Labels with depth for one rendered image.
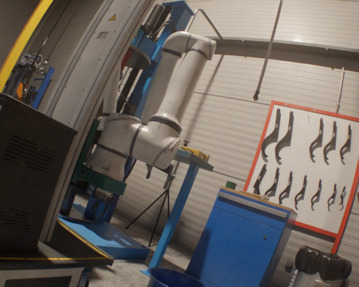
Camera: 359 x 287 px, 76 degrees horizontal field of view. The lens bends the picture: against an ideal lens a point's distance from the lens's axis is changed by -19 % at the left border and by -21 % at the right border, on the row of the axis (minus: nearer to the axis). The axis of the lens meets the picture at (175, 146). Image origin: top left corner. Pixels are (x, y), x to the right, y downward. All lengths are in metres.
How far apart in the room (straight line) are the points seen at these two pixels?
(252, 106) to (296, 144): 0.93
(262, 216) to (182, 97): 1.45
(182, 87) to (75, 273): 0.97
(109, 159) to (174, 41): 0.70
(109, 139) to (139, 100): 1.74
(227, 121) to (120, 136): 3.09
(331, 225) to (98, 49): 3.08
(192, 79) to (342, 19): 3.86
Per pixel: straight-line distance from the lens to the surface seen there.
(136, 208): 4.58
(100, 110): 2.58
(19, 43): 4.92
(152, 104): 1.49
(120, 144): 1.19
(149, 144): 1.16
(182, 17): 3.38
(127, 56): 2.58
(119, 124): 1.20
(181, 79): 1.31
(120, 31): 1.34
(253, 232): 2.42
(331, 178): 3.56
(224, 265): 2.50
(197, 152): 2.24
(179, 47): 1.48
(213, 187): 3.93
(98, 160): 1.19
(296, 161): 3.65
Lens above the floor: 0.79
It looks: 8 degrees up
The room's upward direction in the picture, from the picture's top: 22 degrees clockwise
